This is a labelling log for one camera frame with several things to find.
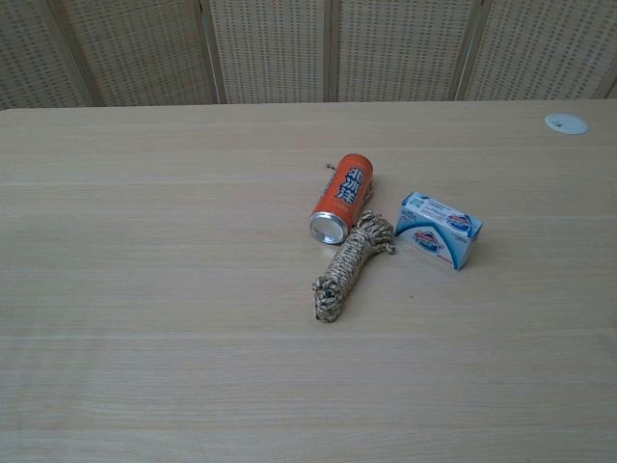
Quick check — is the white round cable grommet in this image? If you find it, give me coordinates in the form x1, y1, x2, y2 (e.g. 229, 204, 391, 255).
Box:
544, 113, 591, 136

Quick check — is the woven folding screen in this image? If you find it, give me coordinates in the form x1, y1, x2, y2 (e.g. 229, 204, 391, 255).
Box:
0, 0, 617, 112

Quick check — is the orange soda can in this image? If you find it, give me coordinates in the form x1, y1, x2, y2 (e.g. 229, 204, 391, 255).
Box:
308, 152, 376, 246

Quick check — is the beige braided rope bundle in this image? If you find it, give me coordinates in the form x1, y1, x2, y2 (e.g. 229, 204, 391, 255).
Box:
310, 163, 398, 323

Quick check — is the blue white soap box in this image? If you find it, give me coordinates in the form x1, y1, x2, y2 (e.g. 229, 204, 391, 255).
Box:
393, 190, 484, 274

